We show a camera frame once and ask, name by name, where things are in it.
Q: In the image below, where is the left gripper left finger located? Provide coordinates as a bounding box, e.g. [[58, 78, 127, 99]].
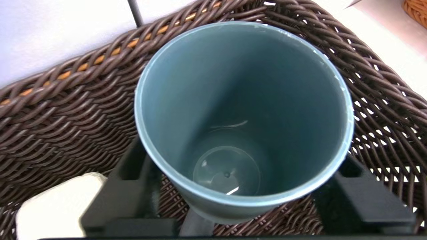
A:
[[80, 137, 178, 237]]

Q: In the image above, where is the orange wicker basket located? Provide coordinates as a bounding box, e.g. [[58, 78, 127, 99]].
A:
[[402, 0, 427, 29]]

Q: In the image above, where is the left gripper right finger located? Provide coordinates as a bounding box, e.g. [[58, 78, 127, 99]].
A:
[[314, 155, 416, 235]]

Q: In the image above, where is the dark brown wicker basket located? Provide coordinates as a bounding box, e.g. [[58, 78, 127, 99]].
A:
[[0, 0, 427, 240]]

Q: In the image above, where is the white peeler grey handle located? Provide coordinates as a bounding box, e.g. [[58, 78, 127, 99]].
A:
[[178, 207, 216, 238]]

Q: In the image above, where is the blue-grey plastic cup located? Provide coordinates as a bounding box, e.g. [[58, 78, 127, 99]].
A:
[[134, 21, 355, 225]]

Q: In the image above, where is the white soap bar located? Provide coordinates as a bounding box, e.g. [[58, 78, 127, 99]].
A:
[[15, 172, 109, 240]]

